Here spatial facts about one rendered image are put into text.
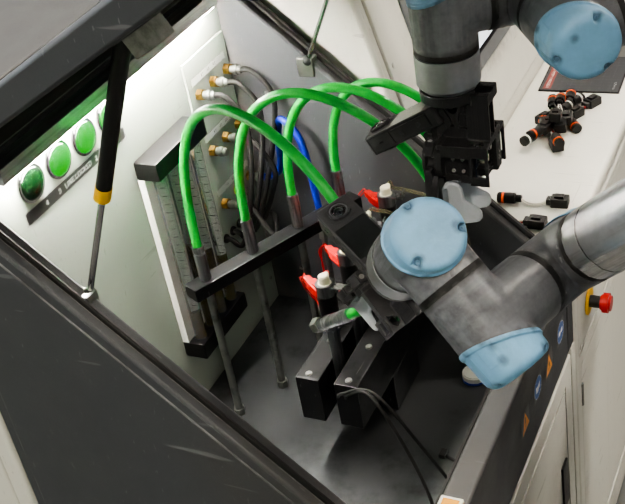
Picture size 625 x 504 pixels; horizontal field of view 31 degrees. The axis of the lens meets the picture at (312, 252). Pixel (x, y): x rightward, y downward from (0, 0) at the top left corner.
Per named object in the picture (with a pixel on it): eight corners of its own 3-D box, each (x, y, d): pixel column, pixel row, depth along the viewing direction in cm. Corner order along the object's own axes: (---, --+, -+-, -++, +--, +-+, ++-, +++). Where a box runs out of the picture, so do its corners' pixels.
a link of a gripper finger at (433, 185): (441, 223, 137) (434, 160, 132) (429, 221, 138) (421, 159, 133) (453, 202, 140) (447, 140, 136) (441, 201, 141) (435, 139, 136)
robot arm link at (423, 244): (429, 295, 103) (370, 222, 104) (407, 316, 113) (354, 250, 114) (493, 244, 104) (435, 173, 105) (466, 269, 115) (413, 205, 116)
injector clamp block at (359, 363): (370, 463, 170) (356, 386, 161) (310, 451, 174) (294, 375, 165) (443, 325, 194) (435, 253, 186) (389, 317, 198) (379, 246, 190)
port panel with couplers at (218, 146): (238, 238, 186) (199, 66, 169) (221, 236, 188) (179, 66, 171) (273, 196, 196) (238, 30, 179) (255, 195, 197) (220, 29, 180)
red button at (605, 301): (608, 324, 196) (608, 300, 193) (585, 321, 198) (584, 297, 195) (614, 306, 200) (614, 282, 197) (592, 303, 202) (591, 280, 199)
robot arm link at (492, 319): (588, 317, 108) (515, 228, 110) (517, 380, 102) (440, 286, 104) (546, 345, 115) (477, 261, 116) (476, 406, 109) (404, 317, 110)
